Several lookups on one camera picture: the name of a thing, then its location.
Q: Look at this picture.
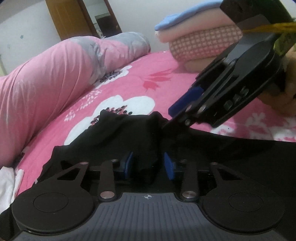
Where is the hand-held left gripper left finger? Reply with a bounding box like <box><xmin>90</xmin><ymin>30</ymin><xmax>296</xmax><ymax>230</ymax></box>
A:
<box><xmin>57</xmin><ymin>152</ymin><xmax>134</xmax><ymax>201</ymax></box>

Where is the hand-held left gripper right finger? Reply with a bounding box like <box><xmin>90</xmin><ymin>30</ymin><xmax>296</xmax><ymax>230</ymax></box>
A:
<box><xmin>164</xmin><ymin>152</ymin><xmax>243</xmax><ymax>202</ymax></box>

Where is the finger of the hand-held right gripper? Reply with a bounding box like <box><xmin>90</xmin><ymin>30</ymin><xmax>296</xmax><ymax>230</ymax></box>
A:
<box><xmin>168</xmin><ymin>87</ymin><xmax>204</xmax><ymax>117</ymax></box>
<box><xmin>162</xmin><ymin>115</ymin><xmax>192</xmax><ymax>129</ymax></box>

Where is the black garment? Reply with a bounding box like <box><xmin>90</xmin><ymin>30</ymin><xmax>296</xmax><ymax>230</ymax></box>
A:
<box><xmin>38</xmin><ymin>111</ymin><xmax>296</xmax><ymax>241</ymax></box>

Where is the person's right hand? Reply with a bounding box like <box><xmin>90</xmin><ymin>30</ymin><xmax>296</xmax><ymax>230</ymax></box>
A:
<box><xmin>264</xmin><ymin>46</ymin><xmax>296</xmax><ymax>116</ymax></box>

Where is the pink floral bed sheet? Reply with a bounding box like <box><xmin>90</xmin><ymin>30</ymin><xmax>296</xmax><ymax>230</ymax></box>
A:
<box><xmin>14</xmin><ymin>50</ymin><xmax>296</xmax><ymax>197</ymax></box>

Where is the blue folded cloth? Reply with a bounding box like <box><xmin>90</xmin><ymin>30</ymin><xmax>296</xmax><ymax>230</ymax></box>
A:
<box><xmin>154</xmin><ymin>0</ymin><xmax>223</xmax><ymax>32</ymax></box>

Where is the brown wooden door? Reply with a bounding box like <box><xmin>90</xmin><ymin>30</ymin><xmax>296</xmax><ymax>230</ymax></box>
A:
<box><xmin>103</xmin><ymin>0</ymin><xmax>123</xmax><ymax>39</ymax></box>

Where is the pink and grey quilt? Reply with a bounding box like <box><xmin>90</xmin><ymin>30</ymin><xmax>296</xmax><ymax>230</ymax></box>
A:
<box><xmin>0</xmin><ymin>32</ymin><xmax>151</xmax><ymax>169</ymax></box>

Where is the white cloth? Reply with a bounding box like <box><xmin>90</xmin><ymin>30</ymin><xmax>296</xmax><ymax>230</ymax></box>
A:
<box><xmin>0</xmin><ymin>166</ymin><xmax>25</xmax><ymax>214</ymax></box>

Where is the yellow green strap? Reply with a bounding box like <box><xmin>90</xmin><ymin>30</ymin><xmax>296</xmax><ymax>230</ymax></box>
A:
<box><xmin>243</xmin><ymin>22</ymin><xmax>296</xmax><ymax>56</ymax></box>

